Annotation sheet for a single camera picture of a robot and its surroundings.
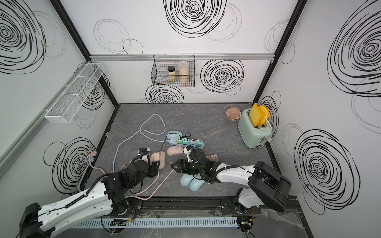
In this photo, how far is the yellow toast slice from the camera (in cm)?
86

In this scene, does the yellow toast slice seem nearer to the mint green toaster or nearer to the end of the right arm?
the mint green toaster

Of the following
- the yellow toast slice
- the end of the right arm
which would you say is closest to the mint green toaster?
the yellow toast slice
